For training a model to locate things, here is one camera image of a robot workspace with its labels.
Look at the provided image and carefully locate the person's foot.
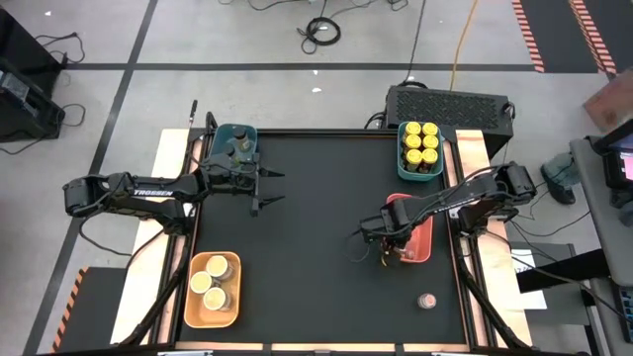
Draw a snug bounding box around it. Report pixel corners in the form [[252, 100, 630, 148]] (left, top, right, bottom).
[[539, 151, 578, 206]]

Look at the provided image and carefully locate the black perforated computer case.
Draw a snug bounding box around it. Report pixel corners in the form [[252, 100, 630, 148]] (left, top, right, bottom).
[[384, 84, 515, 160]]

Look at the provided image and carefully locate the coiled black cable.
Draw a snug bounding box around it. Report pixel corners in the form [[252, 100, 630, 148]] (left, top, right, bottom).
[[296, 17, 342, 55]]

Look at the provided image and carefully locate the black equipment cart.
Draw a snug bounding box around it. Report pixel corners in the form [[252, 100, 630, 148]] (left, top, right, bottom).
[[0, 7, 67, 144]]

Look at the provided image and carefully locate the grey electronic box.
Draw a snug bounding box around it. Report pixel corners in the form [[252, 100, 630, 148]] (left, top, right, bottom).
[[0, 71, 31, 100]]

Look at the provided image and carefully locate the black monitor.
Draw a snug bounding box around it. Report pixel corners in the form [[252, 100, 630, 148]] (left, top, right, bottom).
[[592, 121, 633, 209]]

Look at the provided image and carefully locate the black frame strut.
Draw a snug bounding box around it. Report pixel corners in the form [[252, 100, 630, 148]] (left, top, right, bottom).
[[454, 246, 533, 350], [118, 231, 195, 347]]

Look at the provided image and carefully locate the coral red plastic bin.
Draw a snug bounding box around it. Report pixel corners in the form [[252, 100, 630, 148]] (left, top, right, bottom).
[[384, 192, 435, 264]]

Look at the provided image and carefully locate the black table mat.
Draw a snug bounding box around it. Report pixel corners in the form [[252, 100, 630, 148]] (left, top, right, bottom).
[[178, 132, 469, 346]]

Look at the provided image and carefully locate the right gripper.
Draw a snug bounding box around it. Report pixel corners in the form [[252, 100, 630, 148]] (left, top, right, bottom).
[[359, 200, 416, 258]]

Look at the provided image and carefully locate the teal green plastic bin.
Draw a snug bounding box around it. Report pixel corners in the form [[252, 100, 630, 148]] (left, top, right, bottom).
[[397, 121, 446, 182]]

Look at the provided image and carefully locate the yellow hanging cable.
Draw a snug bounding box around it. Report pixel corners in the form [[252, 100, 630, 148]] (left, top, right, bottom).
[[449, 0, 484, 92]]

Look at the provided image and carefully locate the long black hanging cable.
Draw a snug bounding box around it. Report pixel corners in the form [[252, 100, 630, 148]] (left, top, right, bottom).
[[403, 0, 426, 88]]

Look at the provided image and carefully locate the black metal beam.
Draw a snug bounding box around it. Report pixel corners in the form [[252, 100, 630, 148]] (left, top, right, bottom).
[[516, 248, 610, 294]]

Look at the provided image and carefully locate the black orange-striped floor mat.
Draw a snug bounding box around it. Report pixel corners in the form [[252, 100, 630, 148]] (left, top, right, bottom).
[[510, 0, 633, 76], [51, 266, 129, 355]]

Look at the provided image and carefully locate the white paper sheet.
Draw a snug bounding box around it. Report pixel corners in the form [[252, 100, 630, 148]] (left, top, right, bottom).
[[511, 248, 549, 312]]

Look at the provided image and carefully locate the large tan-lid spice jar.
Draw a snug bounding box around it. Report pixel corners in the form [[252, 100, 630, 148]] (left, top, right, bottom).
[[202, 286, 232, 312], [205, 254, 234, 282], [189, 270, 215, 296]]

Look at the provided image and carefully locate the black floor cable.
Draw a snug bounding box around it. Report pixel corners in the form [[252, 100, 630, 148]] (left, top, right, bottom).
[[34, 32, 86, 65], [48, 103, 88, 130]]

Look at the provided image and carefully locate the blue plastic bin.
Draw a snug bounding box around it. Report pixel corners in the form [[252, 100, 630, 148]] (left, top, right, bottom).
[[210, 123, 259, 174]]

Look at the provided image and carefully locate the yellow plastic bin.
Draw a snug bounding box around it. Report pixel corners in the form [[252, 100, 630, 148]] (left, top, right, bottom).
[[183, 250, 243, 329]]

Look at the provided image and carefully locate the black keyboard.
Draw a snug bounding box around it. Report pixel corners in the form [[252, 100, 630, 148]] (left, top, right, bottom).
[[612, 286, 633, 342]]

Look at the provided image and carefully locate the brown cardboard box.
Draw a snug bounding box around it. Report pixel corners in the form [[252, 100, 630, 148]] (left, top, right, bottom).
[[583, 67, 633, 135]]

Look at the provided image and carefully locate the grey table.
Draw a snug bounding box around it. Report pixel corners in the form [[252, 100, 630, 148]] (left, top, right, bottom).
[[568, 136, 633, 288]]

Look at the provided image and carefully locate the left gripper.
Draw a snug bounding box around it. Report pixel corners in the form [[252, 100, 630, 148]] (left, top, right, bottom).
[[197, 151, 287, 219]]

